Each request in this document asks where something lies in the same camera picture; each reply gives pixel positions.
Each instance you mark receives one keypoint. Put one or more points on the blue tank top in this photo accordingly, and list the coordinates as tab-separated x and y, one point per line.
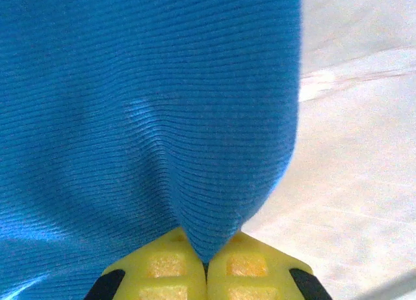
146	101

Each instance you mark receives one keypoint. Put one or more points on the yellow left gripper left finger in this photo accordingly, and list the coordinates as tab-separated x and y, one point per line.
165	274

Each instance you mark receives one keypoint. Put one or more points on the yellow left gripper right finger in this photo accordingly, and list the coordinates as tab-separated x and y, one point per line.
250	274

